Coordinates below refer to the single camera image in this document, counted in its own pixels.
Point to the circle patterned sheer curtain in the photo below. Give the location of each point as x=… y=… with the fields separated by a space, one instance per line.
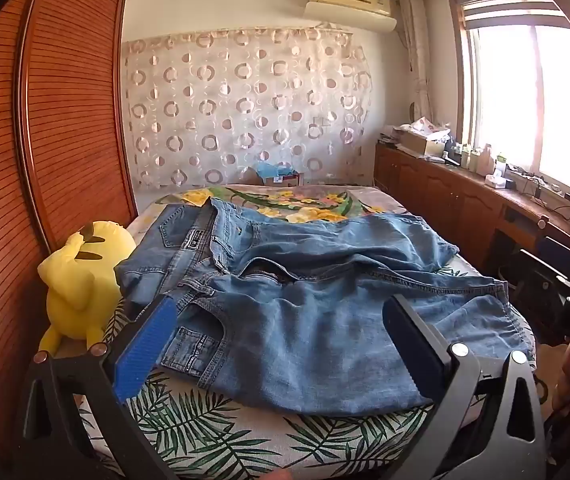
x=245 y=110

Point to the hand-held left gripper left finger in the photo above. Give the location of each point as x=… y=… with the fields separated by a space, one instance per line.
x=145 y=347

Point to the white power strip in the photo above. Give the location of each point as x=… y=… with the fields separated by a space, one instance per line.
x=535 y=181

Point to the white wall air conditioner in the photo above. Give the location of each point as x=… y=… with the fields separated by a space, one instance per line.
x=350 y=2

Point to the white plastic bottle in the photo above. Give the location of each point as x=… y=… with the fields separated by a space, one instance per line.
x=486 y=157

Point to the long wooden cabinet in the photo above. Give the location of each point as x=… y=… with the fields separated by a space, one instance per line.
x=465 y=200

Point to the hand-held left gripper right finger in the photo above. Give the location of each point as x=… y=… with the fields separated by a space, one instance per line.
x=415 y=345

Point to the beige window curtain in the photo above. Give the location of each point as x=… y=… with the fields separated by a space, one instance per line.
x=415 y=55

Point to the blue denim pants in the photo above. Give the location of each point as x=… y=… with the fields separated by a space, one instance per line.
x=310 y=300

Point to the floral blanket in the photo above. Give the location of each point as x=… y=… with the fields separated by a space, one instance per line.
x=300 y=200

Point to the open cardboard box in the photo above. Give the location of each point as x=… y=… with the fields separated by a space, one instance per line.
x=422 y=137

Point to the leaf print bed sheet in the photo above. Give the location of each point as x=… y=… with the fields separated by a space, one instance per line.
x=225 y=435

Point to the white tissue box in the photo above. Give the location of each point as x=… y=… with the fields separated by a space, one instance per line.
x=495 y=181

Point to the wooden slatted wardrobe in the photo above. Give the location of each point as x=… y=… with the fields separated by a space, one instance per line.
x=40 y=160

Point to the wooden framed window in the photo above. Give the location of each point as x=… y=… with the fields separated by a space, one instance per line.
x=530 y=95

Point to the yellow plush toy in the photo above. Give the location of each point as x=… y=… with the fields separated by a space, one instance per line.
x=82 y=285

